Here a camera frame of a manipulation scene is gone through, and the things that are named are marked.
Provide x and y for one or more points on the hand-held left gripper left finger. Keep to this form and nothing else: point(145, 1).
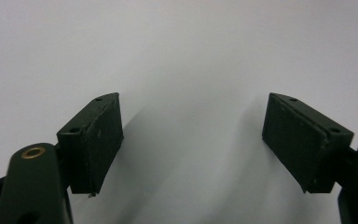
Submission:
point(90, 143)

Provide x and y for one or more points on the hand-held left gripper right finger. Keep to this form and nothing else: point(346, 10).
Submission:
point(304, 143)

